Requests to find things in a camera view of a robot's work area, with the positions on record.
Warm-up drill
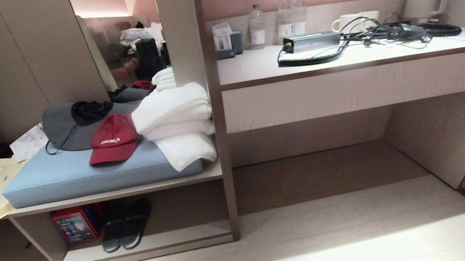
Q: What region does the white mug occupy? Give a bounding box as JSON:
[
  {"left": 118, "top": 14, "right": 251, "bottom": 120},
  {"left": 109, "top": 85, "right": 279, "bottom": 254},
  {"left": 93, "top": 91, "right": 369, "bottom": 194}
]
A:
[
  {"left": 330, "top": 12, "right": 366, "bottom": 36},
  {"left": 359, "top": 9, "right": 382, "bottom": 31}
]

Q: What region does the black coiled cable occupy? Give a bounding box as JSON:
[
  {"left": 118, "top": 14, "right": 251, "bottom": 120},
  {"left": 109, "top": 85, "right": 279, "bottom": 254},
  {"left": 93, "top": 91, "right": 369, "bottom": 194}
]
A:
[{"left": 275, "top": 17, "right": 464, "bottom": 70}]

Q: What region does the wooden shoe shelf bench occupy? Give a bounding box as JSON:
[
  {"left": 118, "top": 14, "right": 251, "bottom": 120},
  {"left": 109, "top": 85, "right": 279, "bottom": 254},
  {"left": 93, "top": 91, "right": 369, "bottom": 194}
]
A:
[{"left": 0, "top": 0, "right": 244, "bottom": 261}]

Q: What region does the clear water bottle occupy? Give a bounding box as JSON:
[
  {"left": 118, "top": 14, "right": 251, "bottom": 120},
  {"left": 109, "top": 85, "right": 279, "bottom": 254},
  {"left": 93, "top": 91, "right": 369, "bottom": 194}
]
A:
[
  {"left": 289, "top": 0, "right": 311, "bottom": 37},
  {"left": 273, "top": 0, "right": 298, "bottom": 45},
  {"left": 245, "top": 3, "right": 269, "bottom": 51}
]

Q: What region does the folded white towel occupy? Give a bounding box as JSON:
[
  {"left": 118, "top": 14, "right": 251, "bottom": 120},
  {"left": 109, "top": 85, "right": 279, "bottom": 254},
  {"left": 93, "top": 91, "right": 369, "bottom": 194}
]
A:
[{"left": 128, "top": 80, "right": 220, "bottom": 177}]

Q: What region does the black slipper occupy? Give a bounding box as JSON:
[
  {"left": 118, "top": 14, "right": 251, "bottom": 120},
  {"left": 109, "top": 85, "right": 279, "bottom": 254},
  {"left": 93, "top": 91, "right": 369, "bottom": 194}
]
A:
[
  {"left": 115, "top": 198, "right": 157, "bottom": 252},
  {"left": 97, "top": 202, "right": 133, "bottom": 254}
]

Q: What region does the mirror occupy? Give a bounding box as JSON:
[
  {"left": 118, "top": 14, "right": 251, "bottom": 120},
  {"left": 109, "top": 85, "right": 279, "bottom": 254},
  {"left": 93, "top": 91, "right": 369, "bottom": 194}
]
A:
[{"left": 68, "top": 0, "right": 177, "bottom": 102}]

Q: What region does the black tangled cable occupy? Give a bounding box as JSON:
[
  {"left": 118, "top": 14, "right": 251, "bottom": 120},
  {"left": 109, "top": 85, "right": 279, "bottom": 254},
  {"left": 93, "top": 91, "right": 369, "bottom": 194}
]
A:
[{"left": 339, "top": 7, "right": 434, "bottom": 59}]

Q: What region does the white paper receipt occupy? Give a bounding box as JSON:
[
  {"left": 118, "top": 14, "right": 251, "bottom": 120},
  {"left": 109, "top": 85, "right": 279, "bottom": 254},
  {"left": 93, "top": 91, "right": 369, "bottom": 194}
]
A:
[{"left": 7, "top": 123, "right": 52, "bottom": 163}]

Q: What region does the blue seat cushion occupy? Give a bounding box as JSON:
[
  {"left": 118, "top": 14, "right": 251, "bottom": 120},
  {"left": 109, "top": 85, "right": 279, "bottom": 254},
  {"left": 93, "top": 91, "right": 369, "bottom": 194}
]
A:
[{"left": 0, "top": 126, "right": 207, "bottom": 211}]

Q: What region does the red baseball cap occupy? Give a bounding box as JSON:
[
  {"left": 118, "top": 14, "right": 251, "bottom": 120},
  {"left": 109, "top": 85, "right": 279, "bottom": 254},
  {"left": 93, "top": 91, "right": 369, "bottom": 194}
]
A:
[{"left": 83, "top": 111, "right": 145, "bottom": 167}]

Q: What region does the silver power supply box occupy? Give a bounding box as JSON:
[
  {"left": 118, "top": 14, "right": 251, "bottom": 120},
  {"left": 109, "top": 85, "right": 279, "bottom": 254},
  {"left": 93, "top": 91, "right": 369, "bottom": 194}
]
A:
[{"left": 281, "top": 30, "right": 344, "bottom": 55}]

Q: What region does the tissue box holder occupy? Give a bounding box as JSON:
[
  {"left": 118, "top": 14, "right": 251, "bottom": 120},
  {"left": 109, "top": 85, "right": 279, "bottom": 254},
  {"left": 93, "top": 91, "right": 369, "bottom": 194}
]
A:
[{"left": 211, "top": 20, "right": 246, "bottom": 61}]

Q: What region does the white electric kettle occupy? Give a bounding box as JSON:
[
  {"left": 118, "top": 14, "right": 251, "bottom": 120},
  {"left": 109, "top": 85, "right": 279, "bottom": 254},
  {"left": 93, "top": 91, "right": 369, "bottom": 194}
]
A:
[{"left": 401, "top": 0, "right": 455, "bottom": 23}]

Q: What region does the wooden desk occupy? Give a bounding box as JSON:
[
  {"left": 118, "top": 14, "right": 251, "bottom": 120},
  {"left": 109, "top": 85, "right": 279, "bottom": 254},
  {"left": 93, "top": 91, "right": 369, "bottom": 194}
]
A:
[{"left": 203, "top": 0, "right": 465, "bottom": 220}]

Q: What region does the grey bucket hat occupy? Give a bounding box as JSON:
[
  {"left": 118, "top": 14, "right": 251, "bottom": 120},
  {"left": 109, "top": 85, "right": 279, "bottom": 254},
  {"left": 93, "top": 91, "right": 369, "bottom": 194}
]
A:
[{"left": 39, "top": 93, "right": 147, "bottom": 156}]

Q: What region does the red box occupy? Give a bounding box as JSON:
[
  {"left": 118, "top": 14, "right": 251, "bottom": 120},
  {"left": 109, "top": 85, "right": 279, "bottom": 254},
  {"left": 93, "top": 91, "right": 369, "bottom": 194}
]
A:
[{"left": 49, "top": 203, "right": 107, "bottom": 248}]

